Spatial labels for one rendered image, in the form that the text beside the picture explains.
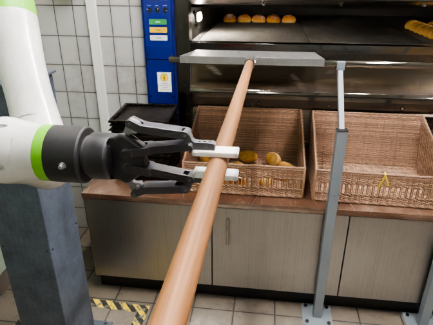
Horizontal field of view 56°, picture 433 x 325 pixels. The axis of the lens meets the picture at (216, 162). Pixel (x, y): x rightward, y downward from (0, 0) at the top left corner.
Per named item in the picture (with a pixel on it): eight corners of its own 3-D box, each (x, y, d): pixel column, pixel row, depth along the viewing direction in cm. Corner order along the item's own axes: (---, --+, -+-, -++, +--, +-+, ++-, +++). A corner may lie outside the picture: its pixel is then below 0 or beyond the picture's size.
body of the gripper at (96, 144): (96, 122, 67) (151, 125, 66) (102, 169, 71) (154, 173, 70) (77, 137, 60) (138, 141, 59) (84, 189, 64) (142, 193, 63)
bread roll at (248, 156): (256, 162, 211) (256, 165, 216) (258, 150, 213) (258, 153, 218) (236, 160, 214) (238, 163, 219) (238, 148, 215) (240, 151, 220)
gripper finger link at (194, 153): (194, 149, 65) (194, 144, 64) (239, 151, 64) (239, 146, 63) (191, 156, 62) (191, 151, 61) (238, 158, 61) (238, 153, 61)
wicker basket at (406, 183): (305, 157, 224) (310, 108, 213) (413, 164, 216) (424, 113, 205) (310, 201, 181) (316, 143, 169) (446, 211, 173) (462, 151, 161)
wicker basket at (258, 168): (198, 151, 232) (197, 104, 221) (298, 156, 226) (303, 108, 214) (180, 192, 188) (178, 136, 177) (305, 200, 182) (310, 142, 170)
